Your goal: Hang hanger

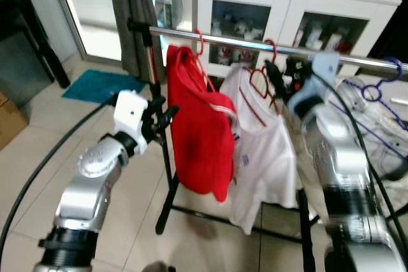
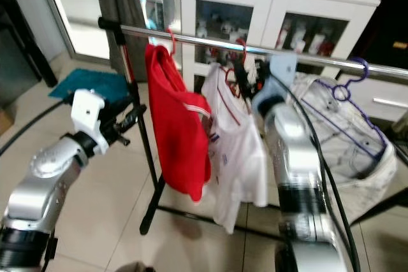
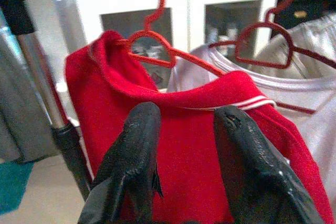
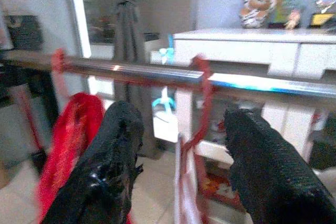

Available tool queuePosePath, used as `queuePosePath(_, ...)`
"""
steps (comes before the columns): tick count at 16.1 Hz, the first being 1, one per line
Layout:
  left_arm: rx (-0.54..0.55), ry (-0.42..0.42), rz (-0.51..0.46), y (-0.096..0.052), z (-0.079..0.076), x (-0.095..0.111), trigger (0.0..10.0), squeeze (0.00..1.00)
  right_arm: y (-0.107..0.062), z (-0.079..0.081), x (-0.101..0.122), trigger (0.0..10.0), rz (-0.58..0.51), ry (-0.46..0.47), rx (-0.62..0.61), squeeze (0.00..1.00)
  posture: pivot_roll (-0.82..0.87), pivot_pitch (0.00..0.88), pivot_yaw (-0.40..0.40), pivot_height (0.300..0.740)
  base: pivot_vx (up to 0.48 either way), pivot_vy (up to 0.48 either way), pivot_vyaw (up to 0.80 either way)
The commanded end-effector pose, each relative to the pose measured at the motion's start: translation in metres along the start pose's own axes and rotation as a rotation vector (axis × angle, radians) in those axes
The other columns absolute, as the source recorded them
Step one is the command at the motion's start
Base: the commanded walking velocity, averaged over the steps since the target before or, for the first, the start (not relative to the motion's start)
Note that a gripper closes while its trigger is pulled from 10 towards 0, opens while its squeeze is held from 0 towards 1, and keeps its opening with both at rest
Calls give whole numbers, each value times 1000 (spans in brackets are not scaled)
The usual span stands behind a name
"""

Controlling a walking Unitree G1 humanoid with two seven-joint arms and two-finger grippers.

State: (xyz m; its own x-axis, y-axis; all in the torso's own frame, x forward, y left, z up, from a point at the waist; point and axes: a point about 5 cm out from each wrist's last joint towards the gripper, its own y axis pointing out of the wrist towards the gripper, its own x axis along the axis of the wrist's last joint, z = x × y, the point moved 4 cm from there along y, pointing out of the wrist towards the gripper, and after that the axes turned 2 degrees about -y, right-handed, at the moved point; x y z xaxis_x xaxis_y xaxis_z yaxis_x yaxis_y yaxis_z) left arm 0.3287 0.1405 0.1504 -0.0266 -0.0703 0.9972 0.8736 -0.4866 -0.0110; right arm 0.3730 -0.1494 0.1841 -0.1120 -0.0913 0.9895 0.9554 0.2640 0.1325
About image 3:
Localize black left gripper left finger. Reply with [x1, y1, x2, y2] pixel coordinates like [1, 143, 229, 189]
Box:
[78, 102, 164, 224]

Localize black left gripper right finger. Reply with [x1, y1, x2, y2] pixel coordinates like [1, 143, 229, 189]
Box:
[213, 105, 325, 224]

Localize red velvet hanger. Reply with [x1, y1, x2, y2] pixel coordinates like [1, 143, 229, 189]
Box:
[208, 0, 336, 69]
[115, 0, 228, 77]

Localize red polo shirt white stripes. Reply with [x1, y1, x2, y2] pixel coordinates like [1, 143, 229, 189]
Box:
[64, 30, 335, 224]

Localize black rack connector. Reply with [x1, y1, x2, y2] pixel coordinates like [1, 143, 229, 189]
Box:
[0, 0, 35, 36]
[51, 123, 92, 201]

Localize white t-shirt red trim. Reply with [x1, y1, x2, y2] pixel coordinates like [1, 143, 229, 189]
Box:
[166, 44, 336, 209]

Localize chrome clothes rack upright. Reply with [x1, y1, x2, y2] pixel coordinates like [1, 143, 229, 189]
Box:
[17, 0, 79, 135]

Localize grey hanging garment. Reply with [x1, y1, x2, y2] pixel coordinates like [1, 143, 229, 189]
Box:
[0, 8, 57, 163]

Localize beige hanging garment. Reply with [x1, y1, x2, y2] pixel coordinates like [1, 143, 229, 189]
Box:
[256, 14, 336, 79]

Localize white glass door cabinet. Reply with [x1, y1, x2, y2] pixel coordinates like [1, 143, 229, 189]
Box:
[26, 0, 281, 93]

